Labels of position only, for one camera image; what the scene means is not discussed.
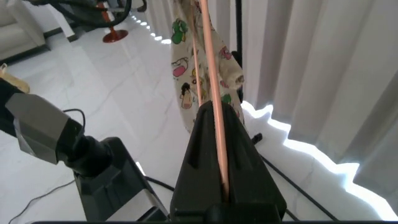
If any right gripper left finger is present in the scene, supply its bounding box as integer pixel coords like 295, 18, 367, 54
170, 101, 225, 220

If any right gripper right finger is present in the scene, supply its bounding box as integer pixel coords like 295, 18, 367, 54
222, 102, 287, 220

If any cream printed garment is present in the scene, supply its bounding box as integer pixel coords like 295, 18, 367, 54
170, 0, 246, 134

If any pink clothes hanger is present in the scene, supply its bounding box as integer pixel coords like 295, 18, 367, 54
188, 0, 231, 202

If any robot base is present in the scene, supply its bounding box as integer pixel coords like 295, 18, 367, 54
73, 136, 170, 222

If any black clothes rack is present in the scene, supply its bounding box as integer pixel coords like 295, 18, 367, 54
234, 0, 340, 222

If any white curtain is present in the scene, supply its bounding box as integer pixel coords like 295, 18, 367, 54
144, 0, 398, 215

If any cream sofa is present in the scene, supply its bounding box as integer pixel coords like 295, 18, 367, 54
0, 0, 50, 62

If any black cable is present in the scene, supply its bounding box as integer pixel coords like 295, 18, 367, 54
144, 175, 175, 191
8, 179, 76, 224

